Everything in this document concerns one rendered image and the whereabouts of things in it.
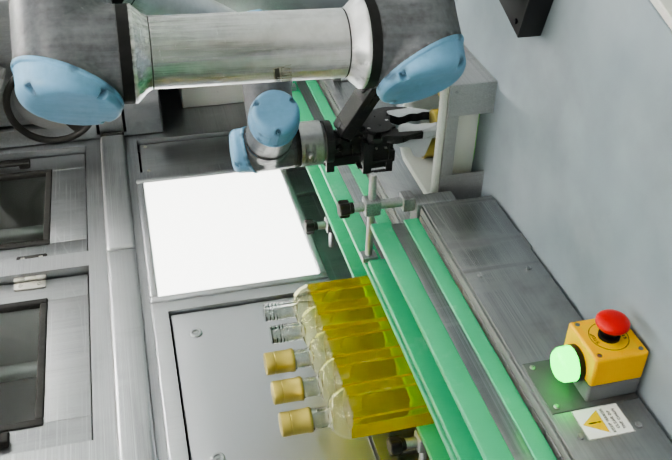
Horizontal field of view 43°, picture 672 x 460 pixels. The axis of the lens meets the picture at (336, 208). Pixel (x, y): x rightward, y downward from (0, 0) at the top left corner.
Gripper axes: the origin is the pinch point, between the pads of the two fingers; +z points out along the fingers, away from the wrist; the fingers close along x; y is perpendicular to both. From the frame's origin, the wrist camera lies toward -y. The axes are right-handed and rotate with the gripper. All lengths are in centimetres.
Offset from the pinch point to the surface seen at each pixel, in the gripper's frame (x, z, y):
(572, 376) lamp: 58, -4, 2
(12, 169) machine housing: -64, -80, 41
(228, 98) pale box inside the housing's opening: -83, -25, 38
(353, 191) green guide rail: -7.8, -11.8, 18.7
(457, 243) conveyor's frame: 25.8, -5.4, 6.3
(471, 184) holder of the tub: 9.7, 3.5, 7.6
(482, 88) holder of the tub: 9.3, 3.1, -10.3
